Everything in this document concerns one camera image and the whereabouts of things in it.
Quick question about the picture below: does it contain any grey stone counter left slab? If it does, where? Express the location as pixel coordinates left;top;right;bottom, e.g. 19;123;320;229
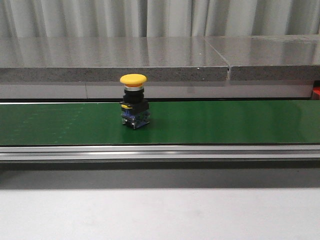
0;37;228;83

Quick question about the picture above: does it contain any grey stone counter slab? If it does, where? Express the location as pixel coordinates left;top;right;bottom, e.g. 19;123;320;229
0;37;228;83
204;34;320;82

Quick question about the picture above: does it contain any green conveyor belt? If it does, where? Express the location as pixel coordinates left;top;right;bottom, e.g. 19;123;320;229
0;100;320;146

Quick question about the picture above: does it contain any grey stone counter right slab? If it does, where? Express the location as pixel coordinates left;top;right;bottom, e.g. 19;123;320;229
204;34;320;82

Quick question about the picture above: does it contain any red plastic tray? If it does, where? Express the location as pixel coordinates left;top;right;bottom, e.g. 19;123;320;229
311;86;320;100

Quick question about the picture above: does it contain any white pleated curtain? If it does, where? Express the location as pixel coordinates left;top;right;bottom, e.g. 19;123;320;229
0;0;320;37

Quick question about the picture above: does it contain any aluminium conveyor frame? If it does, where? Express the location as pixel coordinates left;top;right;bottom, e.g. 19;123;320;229
0;144;320;163

